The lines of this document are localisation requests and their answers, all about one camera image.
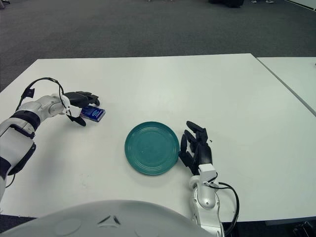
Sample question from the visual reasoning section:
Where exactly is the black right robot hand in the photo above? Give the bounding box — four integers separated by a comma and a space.
179, 120, 213, 176

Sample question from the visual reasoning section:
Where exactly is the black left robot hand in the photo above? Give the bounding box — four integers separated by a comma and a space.
64, 91, 101, 127

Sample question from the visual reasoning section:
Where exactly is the blue gum pack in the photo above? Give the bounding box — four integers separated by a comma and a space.
80, 105, 106, 122

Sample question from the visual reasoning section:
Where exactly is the teal round plate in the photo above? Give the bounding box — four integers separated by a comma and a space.
124, 120, 180, 176

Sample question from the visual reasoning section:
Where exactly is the white adjacent table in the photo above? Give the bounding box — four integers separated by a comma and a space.
255, 57, 316, 119

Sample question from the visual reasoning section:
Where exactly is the grey robot torso shell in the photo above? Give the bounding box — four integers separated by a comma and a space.
0, 199, 215, 237

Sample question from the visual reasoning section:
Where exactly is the dark object under table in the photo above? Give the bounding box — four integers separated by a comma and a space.
293, 221, 316, 237

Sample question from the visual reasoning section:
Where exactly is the black background furniture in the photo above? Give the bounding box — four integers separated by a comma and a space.
208, 0, 244, 8

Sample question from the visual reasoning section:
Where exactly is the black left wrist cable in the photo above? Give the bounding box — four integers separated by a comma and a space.
16, 78, 72, 117

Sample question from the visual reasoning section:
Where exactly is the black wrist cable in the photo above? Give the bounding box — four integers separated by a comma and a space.
209, 182, 240, 233
16, 78, 72, 117

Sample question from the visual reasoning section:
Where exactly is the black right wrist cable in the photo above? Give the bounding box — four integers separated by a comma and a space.
209, 182, 240, 233

